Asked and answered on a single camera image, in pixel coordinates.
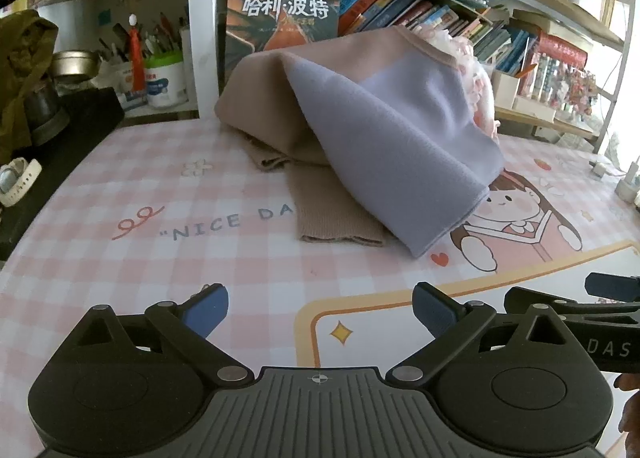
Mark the row of pink red packets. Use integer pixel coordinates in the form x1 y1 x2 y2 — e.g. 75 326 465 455
529 33 589 100

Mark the red tassel ornament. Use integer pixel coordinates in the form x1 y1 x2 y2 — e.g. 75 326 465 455
127 13 147 92

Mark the tan and lavender sweater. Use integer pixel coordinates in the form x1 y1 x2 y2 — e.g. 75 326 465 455
214 25 506 259

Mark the dark round object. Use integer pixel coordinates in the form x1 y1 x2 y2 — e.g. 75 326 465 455
24 82 71 145

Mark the white canister with green rim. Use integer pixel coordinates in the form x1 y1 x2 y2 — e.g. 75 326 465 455
144 50 189 110

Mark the white cube box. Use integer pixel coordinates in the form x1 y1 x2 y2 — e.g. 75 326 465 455
492 69 522 110

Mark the white power adapter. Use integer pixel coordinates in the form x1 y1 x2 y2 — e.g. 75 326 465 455
614 158 640 210

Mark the white wrist watch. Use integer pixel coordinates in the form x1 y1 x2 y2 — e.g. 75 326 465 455
0 157 43 208

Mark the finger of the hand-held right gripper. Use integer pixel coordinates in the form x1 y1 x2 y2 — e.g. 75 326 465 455
585 273 640 301
503 287 640 326

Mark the person's right hand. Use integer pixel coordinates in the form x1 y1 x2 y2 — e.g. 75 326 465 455
616 373 640 458

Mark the round metal tin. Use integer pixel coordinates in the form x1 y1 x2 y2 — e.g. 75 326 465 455
50 50 99 82

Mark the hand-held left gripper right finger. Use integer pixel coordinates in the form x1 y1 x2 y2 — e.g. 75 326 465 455
388 282 577 385

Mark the olive green cloth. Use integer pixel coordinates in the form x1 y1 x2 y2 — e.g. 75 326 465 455
0 9 60 166

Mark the flat white box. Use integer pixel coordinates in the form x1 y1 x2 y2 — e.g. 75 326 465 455
514 95 557 122

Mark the black flat case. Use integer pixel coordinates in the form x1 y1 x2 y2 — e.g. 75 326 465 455
0 86 126 259

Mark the wooden shelf board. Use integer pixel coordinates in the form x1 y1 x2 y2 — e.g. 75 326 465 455
494 105 602 140

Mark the bundle of pens and brushes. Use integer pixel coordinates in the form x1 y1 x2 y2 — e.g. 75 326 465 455
97 10 188 64

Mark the large orange cover book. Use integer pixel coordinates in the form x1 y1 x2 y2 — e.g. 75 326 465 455
223 0 343 59

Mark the row of upright books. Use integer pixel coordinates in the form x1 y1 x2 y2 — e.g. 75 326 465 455
337 0 538 76

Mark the pink checked printed desk mat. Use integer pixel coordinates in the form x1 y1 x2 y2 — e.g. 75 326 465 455
0 115 640 458

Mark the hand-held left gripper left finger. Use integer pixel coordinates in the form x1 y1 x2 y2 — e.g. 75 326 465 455
70 283 251 385

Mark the group of small colourful figurines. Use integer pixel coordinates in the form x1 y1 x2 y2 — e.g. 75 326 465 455
560 63 599 120

